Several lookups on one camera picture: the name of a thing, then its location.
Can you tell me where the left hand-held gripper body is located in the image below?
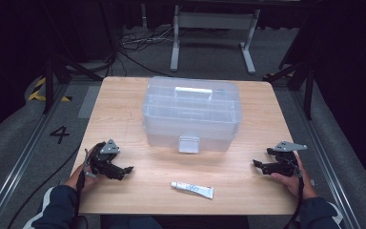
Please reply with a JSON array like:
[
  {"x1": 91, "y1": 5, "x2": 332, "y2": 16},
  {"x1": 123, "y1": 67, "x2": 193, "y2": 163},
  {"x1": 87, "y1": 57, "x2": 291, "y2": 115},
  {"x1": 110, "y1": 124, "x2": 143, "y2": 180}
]
[{"x1": 89, "y1": 138, "x2": 125, "y2": 175}]

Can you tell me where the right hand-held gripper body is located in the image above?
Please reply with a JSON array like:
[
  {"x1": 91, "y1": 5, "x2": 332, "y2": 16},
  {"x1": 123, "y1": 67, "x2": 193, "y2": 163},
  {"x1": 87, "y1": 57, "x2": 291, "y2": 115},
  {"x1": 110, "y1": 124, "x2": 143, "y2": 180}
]
[{"x1": 266, "y1": 140, "x2": 308, "y2": 177}]

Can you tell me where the white ointment tube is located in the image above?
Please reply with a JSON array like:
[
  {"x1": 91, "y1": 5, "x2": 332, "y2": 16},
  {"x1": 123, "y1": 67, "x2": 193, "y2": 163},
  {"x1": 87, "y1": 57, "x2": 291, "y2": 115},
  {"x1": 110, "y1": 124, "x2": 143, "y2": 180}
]
[{"x1": 171, "y1": 180, "x2": 214, "y2": 200}]

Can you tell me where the clear plastic storage box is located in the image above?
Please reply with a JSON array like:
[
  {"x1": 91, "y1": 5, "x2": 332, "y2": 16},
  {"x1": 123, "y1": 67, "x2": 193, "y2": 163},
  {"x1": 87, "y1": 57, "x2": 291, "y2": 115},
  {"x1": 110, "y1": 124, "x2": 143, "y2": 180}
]
[{"x1": 141, "y1": 75, "x2": 243, "y2": 155}]

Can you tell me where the person's right hand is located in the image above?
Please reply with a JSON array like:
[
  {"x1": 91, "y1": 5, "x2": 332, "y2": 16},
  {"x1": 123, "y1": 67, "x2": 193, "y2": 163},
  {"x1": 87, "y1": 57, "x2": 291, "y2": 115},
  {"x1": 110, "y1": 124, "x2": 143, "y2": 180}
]
[{"x1": 270, "y1": 154, "x2": 318, "y2": 199}]

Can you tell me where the person's left hand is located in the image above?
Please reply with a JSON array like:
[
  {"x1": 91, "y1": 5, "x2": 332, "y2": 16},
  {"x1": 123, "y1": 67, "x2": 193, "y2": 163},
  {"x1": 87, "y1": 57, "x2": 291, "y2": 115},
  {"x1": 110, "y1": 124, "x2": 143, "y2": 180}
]
[{"x1": 64, "y1": 145, "x2": 102, "y2": 194}]

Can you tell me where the black tripod stand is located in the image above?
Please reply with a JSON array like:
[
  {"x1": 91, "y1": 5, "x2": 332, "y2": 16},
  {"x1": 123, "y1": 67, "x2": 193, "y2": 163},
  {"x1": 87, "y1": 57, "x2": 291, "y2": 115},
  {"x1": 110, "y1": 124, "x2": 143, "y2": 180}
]
[
  {"x1": 263, "y1": 60, "x2": 315, "y2": 121},
  {"x1": 41, "y1": 0, "x2": 105, "y2": 115}
]

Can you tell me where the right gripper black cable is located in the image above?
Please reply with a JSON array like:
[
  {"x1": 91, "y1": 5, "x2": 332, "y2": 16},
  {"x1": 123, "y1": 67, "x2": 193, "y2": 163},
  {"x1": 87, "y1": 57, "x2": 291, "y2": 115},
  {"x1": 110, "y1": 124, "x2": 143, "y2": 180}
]
[{"x1": 284, "y1": 173, "x2": 305, "y2": 229}]

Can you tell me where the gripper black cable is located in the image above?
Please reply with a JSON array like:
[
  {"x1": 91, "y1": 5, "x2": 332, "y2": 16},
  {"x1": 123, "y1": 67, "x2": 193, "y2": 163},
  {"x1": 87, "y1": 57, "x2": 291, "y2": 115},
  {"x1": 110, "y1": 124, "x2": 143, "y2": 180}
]
[
  {"x1": 284, "y1": 173, "x2": 305, "y2": 229},
  {"x1": 72, "y1": 148, "x2": 90, "y2": 220}
]

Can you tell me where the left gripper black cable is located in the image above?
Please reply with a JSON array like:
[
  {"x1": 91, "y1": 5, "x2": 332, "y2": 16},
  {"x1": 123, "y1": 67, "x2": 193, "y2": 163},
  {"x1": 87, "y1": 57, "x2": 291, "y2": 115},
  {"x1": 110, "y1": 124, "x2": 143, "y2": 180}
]
[{"x1": 72, "y1": 148, "x2": 90, "y2": 220}]

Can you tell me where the metal floor rail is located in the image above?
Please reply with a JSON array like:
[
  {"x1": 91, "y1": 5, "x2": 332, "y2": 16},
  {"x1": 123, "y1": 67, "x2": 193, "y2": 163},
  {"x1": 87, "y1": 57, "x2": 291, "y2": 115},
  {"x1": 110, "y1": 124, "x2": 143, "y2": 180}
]
[
  {"x1": 290, "y1": 89, "x2": 363, "y2": 229},
  {"x1": 0, "y1": 83, "x2": 71, "y2": 229}
]

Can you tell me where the thin black floor cable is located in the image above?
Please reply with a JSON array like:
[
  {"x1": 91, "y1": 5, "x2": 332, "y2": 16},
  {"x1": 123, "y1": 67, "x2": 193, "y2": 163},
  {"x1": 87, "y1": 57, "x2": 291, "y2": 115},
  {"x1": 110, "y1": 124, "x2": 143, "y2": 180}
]
[{"x1": 6, "y1": 144, "x2": 83, "y2": 229}]

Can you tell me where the tangle of floor cables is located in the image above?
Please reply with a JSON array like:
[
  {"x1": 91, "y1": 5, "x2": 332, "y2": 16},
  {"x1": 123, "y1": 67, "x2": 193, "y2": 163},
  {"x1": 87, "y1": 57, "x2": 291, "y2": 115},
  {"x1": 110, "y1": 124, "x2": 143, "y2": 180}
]
[{"x1": 117, "y1": 25, "x2": 176, "y2": 77}]

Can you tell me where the grey metal table frame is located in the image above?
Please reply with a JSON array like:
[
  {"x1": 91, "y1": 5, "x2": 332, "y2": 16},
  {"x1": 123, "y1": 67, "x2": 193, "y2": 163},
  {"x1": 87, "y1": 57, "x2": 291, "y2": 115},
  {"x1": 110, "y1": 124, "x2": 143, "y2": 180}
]
[{"x1": 170, "y1": 4, "x2": 261, "y2": 75}]

